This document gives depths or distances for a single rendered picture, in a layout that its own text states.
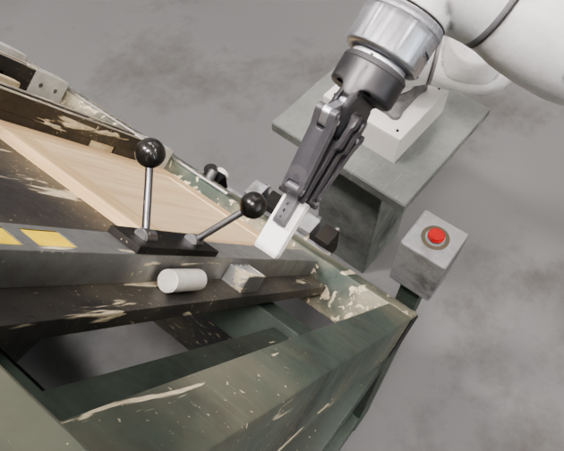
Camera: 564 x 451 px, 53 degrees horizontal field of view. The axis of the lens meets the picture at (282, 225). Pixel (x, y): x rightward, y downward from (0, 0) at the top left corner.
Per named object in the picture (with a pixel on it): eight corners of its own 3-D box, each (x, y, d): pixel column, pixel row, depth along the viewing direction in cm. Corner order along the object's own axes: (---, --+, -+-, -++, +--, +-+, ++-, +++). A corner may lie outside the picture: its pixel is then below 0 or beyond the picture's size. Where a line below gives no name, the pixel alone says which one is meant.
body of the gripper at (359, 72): (402, 64, 55) (353, 147, 56) (413, 90, 63) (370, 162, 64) (339, 34, 58) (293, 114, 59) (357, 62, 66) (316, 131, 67)
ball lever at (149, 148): (166, 247, 70) (172, 140, 71) (149, 246, 67) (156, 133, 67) (140, 246, 71) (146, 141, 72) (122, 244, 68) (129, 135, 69)
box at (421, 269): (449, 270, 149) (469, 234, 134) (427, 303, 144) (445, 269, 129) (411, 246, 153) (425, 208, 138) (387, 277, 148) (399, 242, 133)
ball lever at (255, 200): (199, 257, 82) (275, 211, 78) (185, 256, 78) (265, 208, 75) (188, 234, 83) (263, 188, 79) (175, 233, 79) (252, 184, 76)
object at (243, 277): (257, 291, 95) (266, 276, 94) (240, 293, 88) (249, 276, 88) (239, 278, 96) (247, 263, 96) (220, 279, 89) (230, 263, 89)
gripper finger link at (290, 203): (309, 188, 61) (301, 184, 59) (286, 227, 62) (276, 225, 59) (298, 181, 62) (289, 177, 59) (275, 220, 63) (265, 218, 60)
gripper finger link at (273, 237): (309, 205, 62) (306, 204, 61) (277, 259, 63) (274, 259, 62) (286, 191, 63) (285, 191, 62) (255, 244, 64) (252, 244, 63)
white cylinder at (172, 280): (169, 297, 70) (200, 294, 77) (181, 277, 69) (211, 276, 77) (152, 284, 71) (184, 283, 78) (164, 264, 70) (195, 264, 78)
